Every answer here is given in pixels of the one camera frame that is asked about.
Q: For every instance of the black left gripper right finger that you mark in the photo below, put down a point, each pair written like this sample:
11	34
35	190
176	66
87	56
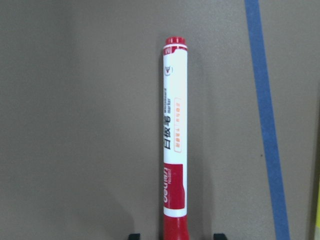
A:
219	236

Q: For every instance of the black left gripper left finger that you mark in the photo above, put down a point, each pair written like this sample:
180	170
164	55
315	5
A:
134	236

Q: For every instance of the blue tape line lengthwise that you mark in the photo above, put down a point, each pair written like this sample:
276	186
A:
267	120

